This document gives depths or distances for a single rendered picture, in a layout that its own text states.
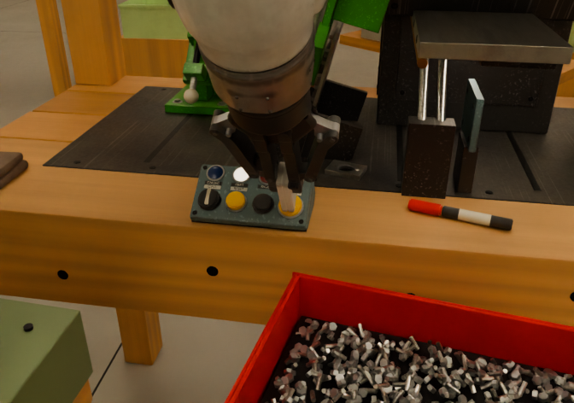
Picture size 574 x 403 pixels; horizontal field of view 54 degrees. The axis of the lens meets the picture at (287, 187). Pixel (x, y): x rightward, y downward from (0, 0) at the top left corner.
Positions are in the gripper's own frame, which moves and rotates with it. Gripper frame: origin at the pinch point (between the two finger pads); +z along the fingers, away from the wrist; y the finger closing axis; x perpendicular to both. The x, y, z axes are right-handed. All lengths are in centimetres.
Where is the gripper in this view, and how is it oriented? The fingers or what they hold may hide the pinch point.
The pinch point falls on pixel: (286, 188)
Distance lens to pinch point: 65.6
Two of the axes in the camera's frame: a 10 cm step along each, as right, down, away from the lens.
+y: 9.9, 0.7, -1.4
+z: 0.9, 4.7, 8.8
